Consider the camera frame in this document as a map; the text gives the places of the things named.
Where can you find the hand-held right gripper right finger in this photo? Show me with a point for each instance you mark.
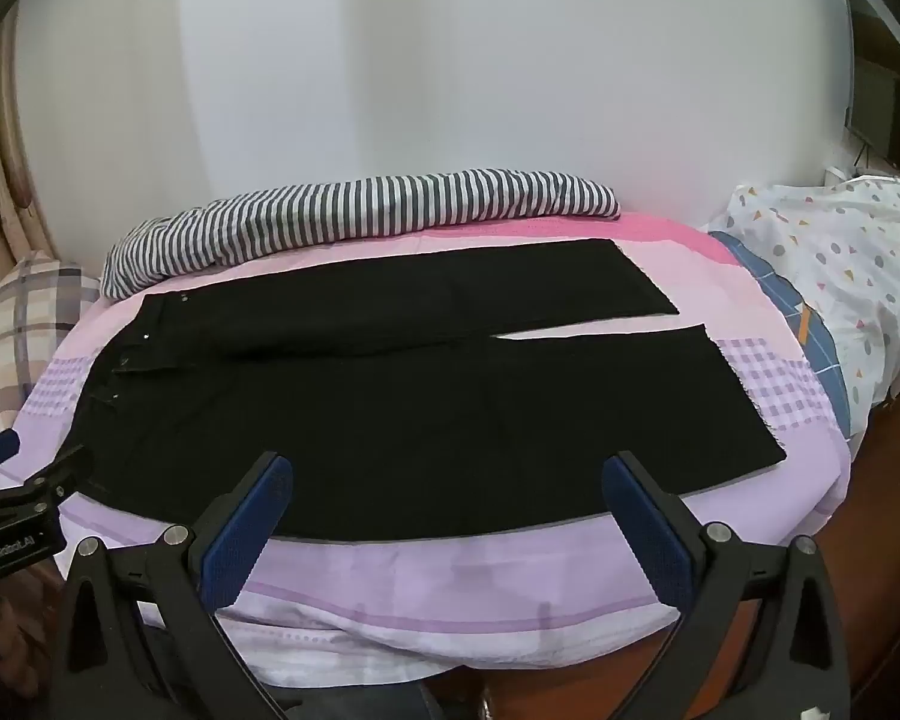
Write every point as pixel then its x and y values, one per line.
pixel 645 532

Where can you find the black pants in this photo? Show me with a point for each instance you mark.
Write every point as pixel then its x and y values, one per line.
pixel 420 420

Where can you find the blue plaid cloth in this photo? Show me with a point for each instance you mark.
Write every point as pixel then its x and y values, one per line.
pixel 825 349

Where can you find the striped blanket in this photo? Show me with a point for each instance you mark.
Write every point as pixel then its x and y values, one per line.
pixel 360 214

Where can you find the black monitor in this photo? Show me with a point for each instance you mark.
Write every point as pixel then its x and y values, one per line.
pixel 870 90

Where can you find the beige curtain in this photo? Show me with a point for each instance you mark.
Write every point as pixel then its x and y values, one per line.
pixel 0 165

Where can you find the pink purple bed sheet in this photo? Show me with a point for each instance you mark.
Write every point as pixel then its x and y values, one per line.
pixel 457 585

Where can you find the white patterned quilt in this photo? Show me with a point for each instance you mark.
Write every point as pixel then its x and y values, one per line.
pixel 847 262

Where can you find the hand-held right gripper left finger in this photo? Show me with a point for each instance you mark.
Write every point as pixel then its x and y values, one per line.
pixel 247 532

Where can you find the plaid pillow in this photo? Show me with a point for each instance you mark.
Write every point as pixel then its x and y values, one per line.
pixel 22 315

